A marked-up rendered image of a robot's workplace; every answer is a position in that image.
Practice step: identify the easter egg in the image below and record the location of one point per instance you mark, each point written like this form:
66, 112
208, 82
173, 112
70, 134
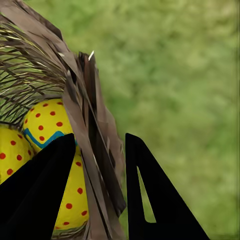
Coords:
45, 121
73, 212
15, 151

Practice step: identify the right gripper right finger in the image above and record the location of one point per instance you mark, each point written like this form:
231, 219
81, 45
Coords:
174, 219

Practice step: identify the wicker basket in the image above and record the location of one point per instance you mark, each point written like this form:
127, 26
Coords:
76, 80

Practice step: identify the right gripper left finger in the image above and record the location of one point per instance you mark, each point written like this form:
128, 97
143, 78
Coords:
30, 198

